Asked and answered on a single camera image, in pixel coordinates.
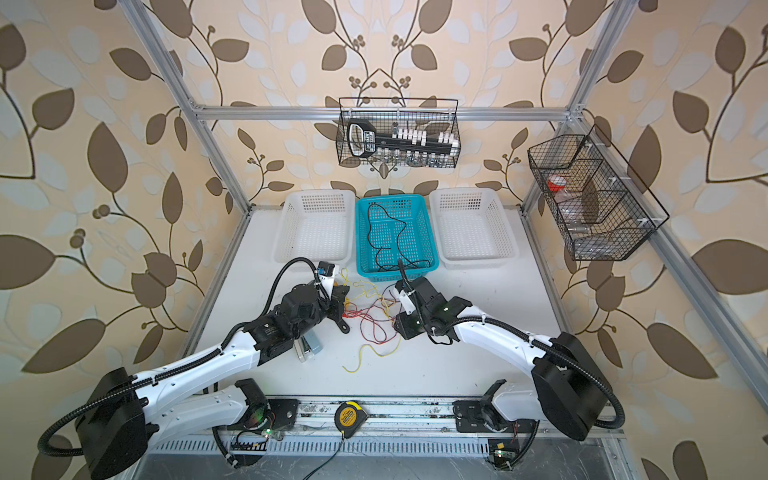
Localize white plastic basket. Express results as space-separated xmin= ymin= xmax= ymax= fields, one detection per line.
xmin=272 ymin=189 xmax=356 ymax=266
xmin=429 ymin=188 xmax=518 ymax=269

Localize right white plastic basket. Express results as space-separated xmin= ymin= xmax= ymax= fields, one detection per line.
xmin=429 ymin=188 xmax=518 ymax=269

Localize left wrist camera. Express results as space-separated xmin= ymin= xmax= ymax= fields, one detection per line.
xmin=316 ymin=261 xmax=339 ymax=296

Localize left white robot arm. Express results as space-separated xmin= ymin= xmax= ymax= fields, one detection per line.
xmin=37 ymin=283 xmax=349 ymax=479

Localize red item in basket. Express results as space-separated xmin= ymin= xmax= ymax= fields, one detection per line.
xmin=546 ymin=174 xmax=567 ymax=193

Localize back black wire basket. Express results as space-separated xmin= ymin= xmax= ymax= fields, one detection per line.
xmin=335 ymin=95 xmax=462 ymax=169

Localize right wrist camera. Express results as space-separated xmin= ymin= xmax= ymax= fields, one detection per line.
xmin=395 ymin=286 xmax=416 ymax=315

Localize green pipe wrench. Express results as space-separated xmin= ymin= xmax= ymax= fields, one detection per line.
xmin=335 ymin=318 xmax=350 ymax=334

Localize right black wire basket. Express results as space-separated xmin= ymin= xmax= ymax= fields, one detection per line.
xmin=527 ymin=126 xmax=669 ymax=261

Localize grey blue stapler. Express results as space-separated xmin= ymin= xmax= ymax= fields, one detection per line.
xmin=294 ymin=331 xmax=323 ymax=363

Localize aluminium frame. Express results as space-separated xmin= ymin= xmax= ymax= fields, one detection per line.
xmin=122 ymin=1 xmax=767 ymax=479

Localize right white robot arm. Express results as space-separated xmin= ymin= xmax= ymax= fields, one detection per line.
xmin=394 ymin=277 xmax=626 ymax=441

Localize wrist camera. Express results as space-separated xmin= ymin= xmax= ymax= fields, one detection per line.
xmin=395 ymin=286 xmax=416 ymax=315
xmin=316 ymin=261 xmax=339 ymax=296

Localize yellow cable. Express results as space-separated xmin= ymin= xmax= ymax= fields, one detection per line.
xmin=337 ymin=268 xmax=403 ymax=374

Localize black cable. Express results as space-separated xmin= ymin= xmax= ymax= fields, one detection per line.
xmin=366 ymin=203 xmax=434 ymax=274

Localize black wire basket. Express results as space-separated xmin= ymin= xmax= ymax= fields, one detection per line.
xmin=527 ymin=126 xmax=669 ymax=261
xmin=335 ymin=95 xmax=462 ymax=169

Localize teal plastic basket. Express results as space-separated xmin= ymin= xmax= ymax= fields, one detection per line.
xmin=355 ymin=194 xmax=439 ymax=283

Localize left white plastic basket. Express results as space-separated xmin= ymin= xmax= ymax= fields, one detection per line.
xmin=272 ymin=189 xmax=356 ymax=266

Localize yellow tape measure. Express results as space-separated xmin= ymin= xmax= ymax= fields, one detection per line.
xmin=334 ymin=401 xmax=369 ymax=439

